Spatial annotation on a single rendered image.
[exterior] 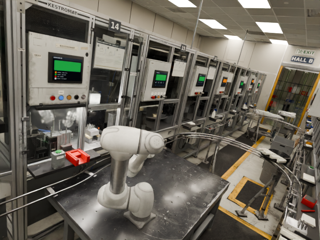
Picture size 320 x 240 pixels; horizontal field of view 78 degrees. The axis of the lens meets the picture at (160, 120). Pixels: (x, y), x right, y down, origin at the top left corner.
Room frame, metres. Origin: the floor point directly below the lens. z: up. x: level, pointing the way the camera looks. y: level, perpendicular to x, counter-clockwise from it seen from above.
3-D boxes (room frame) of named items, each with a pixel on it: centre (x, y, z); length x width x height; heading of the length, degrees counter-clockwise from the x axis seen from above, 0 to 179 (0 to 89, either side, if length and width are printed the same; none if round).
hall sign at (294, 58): (8.07, -4.83, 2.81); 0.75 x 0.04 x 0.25; 56
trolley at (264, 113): (5.98, -3.22, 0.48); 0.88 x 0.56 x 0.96; 74
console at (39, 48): (1.45, 0.84, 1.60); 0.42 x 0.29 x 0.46; 146
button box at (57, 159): (1.29, 0.70, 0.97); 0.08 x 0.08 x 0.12; 56
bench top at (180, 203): (1.62, -0.05, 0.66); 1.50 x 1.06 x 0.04; 146
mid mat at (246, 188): (2.86, -1.75, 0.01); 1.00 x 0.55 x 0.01; 146
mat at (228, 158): (5.32, -2.52, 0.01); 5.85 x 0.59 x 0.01; 146
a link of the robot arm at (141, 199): (1.20, 0.02, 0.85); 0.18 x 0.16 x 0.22; 98
